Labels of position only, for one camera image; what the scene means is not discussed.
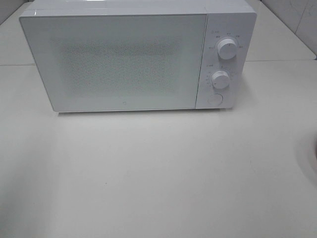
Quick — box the round white door button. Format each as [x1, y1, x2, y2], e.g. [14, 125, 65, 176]
[208, 94, 223, 108]

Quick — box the white timer knob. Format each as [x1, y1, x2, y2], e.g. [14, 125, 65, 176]
[211, 70, 230, 89]

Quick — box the white microwave door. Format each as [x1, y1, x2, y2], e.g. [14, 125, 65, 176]
[20, 14, 207, 112]

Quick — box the white microwave oven body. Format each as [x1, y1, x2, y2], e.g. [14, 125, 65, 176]
[19, 0, 257, 110]

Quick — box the upper white power knob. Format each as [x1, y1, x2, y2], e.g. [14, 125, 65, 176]
[217, 37, 238, 60]

